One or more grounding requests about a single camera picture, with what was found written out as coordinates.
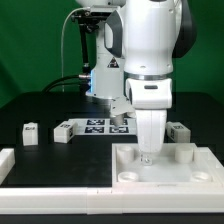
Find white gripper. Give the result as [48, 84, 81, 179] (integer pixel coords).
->
[136, 110, 167, 165]

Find white square table top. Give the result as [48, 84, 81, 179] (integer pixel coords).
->
[112, 143, 224, 190]

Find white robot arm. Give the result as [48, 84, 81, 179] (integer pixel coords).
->
[76, 0, 196, 165]

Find white marker tag sheet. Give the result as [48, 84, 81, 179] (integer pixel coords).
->
[69, 118, 136, 135]

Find white left fence piece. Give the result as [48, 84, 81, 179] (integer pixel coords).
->
[0, 148, 15, 185]

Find white front fence wall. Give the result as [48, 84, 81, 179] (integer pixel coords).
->
[0, 187, 224, 215]

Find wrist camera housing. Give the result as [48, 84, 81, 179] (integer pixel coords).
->
[125, 78, 172, 110]

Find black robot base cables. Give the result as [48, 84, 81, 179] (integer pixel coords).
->
[41, 74, 92, 93]

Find white camera cable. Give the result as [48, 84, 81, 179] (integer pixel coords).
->
[60, 7, 83, 93]

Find black camera stand pole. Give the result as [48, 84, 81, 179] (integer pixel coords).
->
[79, 24, 91, 74]

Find black camera on stand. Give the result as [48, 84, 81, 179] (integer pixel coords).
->
[71, 5, 115, 24]

